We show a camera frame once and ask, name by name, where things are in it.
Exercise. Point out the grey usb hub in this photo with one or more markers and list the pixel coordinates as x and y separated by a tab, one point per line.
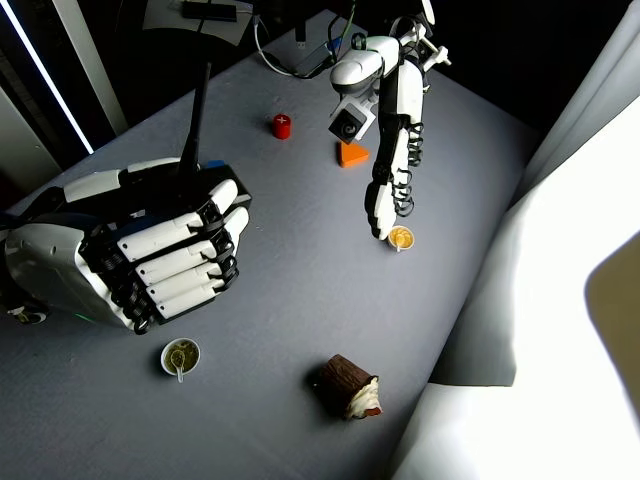
315	60

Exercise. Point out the orange triangle block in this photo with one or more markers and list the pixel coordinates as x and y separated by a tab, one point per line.
352	155

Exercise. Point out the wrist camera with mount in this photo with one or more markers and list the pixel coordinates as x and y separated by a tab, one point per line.
350	122

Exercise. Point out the blue hexagon block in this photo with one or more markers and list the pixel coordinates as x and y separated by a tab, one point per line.
215	163

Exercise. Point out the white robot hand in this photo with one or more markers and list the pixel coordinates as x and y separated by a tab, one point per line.
50	260
407	95

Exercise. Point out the white pillar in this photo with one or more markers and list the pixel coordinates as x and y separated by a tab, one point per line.
85	50

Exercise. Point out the black flat box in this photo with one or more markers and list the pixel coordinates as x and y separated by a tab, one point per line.
210	10

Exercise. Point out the black walkie-talkie with antenna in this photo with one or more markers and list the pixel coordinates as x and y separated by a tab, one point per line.
210	175

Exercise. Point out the beige rounded panel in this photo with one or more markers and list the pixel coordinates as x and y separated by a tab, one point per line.
617	340

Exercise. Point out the red cylinder block white cross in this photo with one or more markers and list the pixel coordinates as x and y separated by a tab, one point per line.
281	127

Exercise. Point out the white light strip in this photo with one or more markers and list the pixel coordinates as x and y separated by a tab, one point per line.
48	75

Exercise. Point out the grey flat board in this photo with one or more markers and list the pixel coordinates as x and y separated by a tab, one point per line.
165	20

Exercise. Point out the small bowl orange soup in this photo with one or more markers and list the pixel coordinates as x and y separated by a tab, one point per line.
401	237

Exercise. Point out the small bowl green soup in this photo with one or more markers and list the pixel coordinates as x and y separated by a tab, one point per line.
180	356

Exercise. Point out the brown toy cupcake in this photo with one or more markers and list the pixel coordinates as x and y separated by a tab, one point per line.
342	380

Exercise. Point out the grey table cloth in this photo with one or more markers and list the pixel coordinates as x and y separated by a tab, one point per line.
300	300

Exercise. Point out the white curtain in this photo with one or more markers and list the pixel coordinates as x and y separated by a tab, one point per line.
550	250

